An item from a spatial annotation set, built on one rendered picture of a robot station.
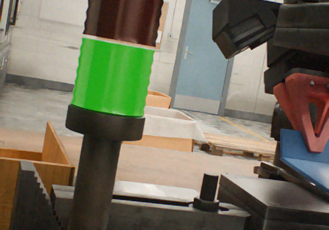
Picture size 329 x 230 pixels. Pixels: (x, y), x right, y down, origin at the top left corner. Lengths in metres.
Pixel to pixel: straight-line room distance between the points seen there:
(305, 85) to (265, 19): 0.08
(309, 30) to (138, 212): 0.19
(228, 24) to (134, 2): 0.34
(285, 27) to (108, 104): 0.28
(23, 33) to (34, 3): 0.55
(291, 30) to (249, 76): 11.49
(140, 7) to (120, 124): 0.06
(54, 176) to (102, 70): 0.27
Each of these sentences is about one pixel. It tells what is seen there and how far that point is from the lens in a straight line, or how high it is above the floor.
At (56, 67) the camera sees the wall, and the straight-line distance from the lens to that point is 11.33.
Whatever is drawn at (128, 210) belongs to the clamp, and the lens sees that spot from 0.45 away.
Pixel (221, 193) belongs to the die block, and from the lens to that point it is 0.56.
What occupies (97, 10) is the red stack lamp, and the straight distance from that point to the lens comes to 0.31.
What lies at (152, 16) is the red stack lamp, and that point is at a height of 1.10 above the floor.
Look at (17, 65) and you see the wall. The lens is 11.33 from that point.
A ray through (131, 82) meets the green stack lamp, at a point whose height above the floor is 1.07.
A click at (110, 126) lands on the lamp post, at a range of 0.30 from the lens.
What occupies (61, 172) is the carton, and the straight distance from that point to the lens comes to 0.56.
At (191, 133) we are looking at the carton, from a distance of 4.10.
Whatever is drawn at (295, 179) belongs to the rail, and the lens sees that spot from 0.60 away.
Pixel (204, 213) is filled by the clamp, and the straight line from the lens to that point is 0.46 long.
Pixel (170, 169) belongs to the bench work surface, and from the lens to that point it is 0.99.
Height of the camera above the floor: 1.09
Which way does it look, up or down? 5 degrees down
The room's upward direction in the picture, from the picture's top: 10 degrees clockwise
